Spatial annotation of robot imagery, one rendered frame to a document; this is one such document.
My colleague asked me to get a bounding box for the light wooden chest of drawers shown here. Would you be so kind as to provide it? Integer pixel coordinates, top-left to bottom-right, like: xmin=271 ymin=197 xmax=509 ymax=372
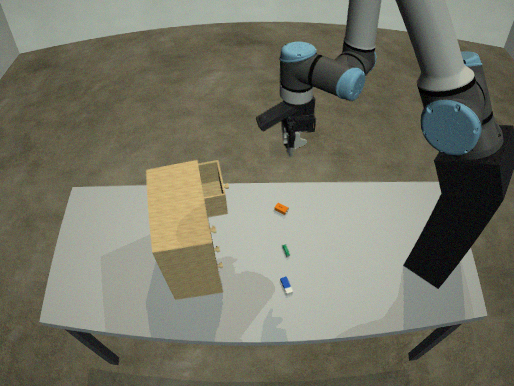
xmin=146 ymin=160 xmax=223 ymax=300

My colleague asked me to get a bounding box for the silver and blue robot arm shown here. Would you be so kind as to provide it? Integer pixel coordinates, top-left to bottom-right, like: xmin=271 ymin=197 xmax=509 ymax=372
xmin=256 ymin=0 xmax=504 ymax=160

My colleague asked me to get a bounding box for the blue and white eraser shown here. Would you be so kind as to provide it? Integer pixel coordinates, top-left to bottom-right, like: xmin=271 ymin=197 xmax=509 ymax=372
xmin=280 ymin=276 xmax=293 ymax=295

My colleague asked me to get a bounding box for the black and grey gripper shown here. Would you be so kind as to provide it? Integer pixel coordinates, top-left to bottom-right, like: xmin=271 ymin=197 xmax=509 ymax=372
xmin=281 ymin=96 xmax=316 ymax=157

